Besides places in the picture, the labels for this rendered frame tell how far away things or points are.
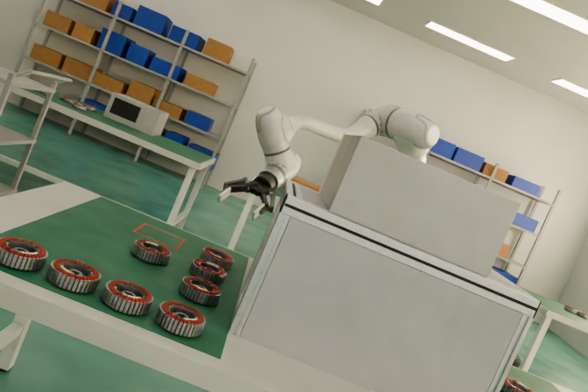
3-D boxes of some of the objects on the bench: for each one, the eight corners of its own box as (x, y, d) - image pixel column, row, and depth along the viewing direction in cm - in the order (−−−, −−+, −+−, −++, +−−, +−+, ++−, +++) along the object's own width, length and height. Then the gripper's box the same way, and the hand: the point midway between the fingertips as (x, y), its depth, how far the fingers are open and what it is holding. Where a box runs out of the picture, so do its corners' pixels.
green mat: (101, 197, 210) (101, 196, 210) (248, 258, 213) (248, 257, 213) (-48, 251, 116) (-48, 250, 116) (220, 360, 119) (220, 359, 119)
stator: (218, 289, 162) (222, 277, 162) (184, 273, 163) (188, 262, 163) (227, 280, 173) (231, 269, 173) (194, 266, 174) (199, 255, 174)
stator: (208, 255, 193) (213, 245, 193) (235, 269, 190) (240, 259, 189) (193, 257, 182) (198, 247, 182) (221, 272, 179) (226, 262, 179)
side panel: (437, 380, 166) (482, 282, 164) (447, 383, 166) (492, 286, 164) (469, 430, 138) (522, 313, 136) (479, 434, 138) (534, 318, 136)
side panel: (237, 297, 163) (280, 197, 161) (247, 301, 163) (290, 201, 161) (227, 332, 135) (279, 212, 133) (239, 337, 135) (290, 216, 133)
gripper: (295, 204, 199) (265, 232, 182) (236, 176, 206) (203, 200, 189) (299, 186, 195) (269, 214, 178) (240, 159, 203) (206, 183, 185)
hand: (237, 206), depth 185 cm, fingers open, 13 cm apart
